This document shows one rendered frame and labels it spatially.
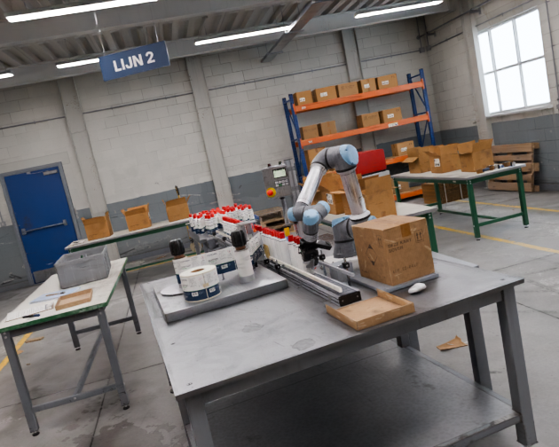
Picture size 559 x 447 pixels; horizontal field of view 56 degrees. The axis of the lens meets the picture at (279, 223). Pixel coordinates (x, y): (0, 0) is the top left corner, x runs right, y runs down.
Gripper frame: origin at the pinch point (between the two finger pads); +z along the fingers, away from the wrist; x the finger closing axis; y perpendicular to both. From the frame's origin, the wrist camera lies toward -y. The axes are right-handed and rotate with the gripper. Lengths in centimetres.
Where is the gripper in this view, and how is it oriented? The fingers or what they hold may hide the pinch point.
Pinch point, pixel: (313, 267)
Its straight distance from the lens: 275.5
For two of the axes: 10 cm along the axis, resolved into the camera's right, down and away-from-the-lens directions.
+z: 0.2, 8.0, 6.0
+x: 3.7, 5.5, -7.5
